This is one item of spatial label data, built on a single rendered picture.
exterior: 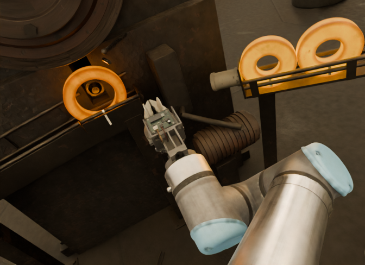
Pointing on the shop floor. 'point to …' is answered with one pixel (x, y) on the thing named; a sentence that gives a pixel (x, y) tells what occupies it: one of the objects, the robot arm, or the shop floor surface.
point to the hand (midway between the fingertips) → (151, 106)
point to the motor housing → (226, 145)
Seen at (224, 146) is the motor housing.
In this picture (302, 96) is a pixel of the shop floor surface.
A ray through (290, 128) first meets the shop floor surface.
